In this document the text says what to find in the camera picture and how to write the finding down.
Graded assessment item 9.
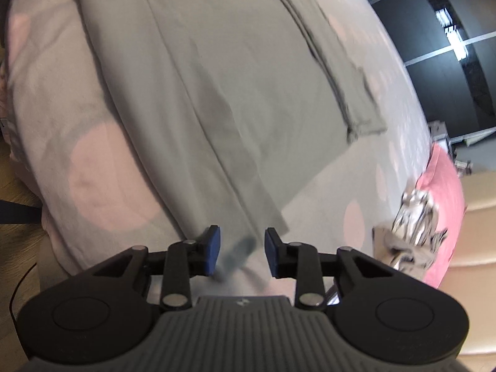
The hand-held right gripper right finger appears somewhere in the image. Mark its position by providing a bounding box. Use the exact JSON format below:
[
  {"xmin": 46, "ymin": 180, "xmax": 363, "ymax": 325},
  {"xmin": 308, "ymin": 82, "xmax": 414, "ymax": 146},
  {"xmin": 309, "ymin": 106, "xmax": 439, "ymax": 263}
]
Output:
[{"xmin": 264, "ymin": 228, "xmax": 401, "ymax": 311}]

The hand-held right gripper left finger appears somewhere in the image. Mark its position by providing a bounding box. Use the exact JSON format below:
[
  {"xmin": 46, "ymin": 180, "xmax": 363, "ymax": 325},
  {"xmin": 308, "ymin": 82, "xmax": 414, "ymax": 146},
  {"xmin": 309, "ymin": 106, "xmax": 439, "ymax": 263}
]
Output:
[{"xmin": 91, "ymin": 225, "xmax": 221, "ymax": 311}]

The grey long sleeve shirt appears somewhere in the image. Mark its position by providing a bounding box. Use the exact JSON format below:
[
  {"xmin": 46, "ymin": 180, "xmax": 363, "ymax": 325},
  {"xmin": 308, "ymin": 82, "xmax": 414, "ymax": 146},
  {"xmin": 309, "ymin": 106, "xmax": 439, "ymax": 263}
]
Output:
[{"xmin": 73, "ymin": 0, "xmax": 388, "ymax": 283}]

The polka dot bed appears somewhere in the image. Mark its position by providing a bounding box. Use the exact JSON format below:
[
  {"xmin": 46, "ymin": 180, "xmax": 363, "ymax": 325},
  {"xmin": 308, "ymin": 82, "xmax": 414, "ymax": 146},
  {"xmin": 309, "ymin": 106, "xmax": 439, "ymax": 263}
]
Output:
[{"xmin": 4, "ymin": 0, "xmax": 438, "ymax": 303}]

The white crumpled garment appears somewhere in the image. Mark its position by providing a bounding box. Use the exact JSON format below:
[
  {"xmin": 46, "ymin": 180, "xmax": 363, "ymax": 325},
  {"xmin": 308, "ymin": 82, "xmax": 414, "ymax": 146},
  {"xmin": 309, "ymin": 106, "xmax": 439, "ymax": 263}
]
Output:
[{"xmin": 372, "ymin": 186, "xmax": 448, "ymax": 270}]

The pink pillow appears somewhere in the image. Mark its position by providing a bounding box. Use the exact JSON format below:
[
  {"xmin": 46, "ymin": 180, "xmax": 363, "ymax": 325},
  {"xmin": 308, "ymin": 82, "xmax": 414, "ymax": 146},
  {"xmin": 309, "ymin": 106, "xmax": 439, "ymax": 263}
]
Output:
[{"xmin": 414, "ymin": 141, "xmax": 466, "ymax": 289}]

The beige padded headboard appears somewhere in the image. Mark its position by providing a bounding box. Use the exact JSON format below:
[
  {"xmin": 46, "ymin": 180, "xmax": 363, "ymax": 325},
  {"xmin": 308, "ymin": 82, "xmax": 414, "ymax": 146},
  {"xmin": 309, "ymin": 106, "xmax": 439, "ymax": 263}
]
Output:
[{"xmin": 442, "ymin": 168, "xmax": 496, "ymax": 357}]

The white nightstand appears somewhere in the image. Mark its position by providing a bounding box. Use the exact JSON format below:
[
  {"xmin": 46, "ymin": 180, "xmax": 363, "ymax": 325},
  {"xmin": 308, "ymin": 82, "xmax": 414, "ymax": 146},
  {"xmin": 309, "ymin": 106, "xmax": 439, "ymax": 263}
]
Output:
[{"xmin": 428, "ymin": 121, "xmax": 452, "ymax": 152}]

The dark blue strap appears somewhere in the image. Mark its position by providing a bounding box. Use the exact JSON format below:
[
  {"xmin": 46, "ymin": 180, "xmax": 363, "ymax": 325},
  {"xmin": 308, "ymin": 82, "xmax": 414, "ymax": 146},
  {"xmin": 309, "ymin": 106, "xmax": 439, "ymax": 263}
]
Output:
[{"xmin": 0, "ymin": 199, "xmax": 41, "ymax": 225}]

